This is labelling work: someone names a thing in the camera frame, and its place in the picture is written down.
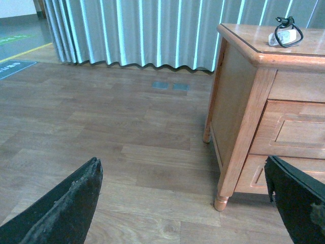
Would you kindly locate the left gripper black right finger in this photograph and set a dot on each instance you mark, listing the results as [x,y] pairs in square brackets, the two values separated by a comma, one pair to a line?
[299,199]

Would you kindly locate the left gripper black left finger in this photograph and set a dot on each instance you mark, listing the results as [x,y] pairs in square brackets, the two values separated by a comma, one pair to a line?
[64,214]

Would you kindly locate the wooden drawer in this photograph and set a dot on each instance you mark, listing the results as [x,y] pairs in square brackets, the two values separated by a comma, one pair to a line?
[291,129]
[252,178]

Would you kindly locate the light wooden nightstand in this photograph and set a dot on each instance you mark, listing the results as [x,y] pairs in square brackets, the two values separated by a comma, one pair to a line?
[248,74]

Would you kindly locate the right metal floor socket plate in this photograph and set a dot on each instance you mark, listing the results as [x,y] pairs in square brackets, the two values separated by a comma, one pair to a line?
[181,86]

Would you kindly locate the metal floor socket plate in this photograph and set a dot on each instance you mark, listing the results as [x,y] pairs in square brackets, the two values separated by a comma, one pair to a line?
[160,85]
[181,86]

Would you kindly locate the left metal floor socket plate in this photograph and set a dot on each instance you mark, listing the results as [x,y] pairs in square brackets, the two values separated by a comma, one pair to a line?
[160,85]

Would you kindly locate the grey pleated curtain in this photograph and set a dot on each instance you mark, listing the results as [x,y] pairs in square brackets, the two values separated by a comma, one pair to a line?
[174,33]

